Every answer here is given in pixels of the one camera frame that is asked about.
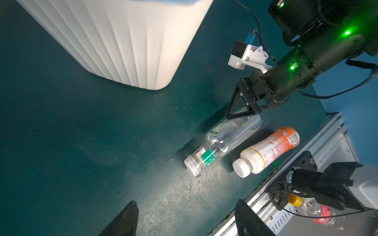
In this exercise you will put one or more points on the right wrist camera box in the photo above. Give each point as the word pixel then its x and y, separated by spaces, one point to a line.
pixel 247 54

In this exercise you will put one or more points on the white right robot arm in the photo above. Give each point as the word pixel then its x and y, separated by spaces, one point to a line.
pixel 322 34

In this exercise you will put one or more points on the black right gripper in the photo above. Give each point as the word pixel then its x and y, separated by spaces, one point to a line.
pixel 272 89

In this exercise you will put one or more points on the orange white label bottle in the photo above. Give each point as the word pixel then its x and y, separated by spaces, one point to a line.
pixel 256 158

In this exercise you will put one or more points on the white ribbed plastic bin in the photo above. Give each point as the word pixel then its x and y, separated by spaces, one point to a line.
pixel 136 43

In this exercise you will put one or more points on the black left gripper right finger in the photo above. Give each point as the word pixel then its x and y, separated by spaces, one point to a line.
pixel 248 223

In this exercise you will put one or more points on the clear green cap water bottle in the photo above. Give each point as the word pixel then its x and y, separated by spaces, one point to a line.
pixel 220 140

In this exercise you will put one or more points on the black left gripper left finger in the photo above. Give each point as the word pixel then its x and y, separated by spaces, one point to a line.
pixel 125 223

